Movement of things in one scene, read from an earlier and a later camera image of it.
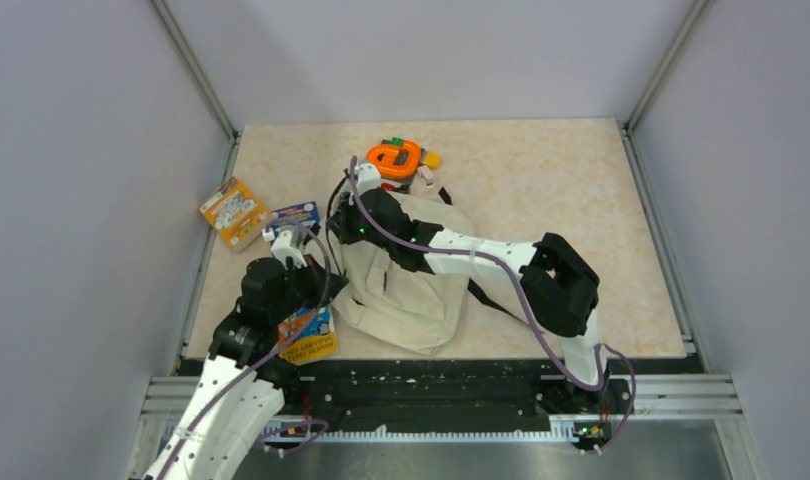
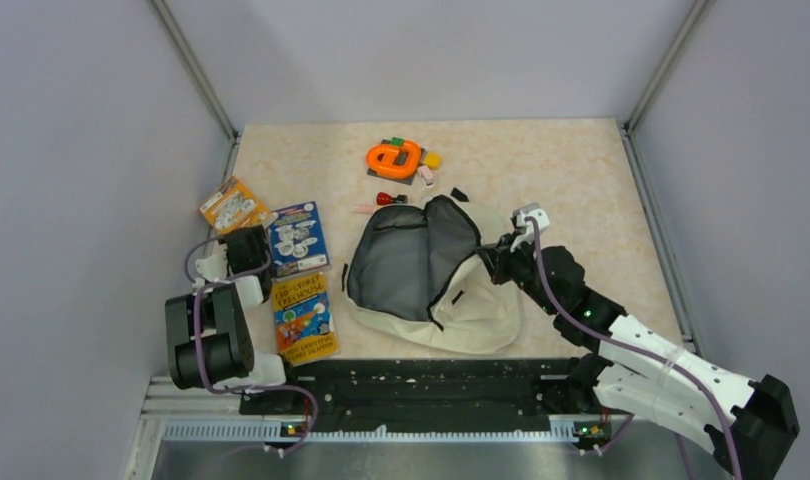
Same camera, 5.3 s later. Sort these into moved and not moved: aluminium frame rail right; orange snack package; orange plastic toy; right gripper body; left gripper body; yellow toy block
Moved: right gripper body; left gripper body
Not moved: orange plastic toy; orange snack package; aluminium frame rail right; yellow toy block
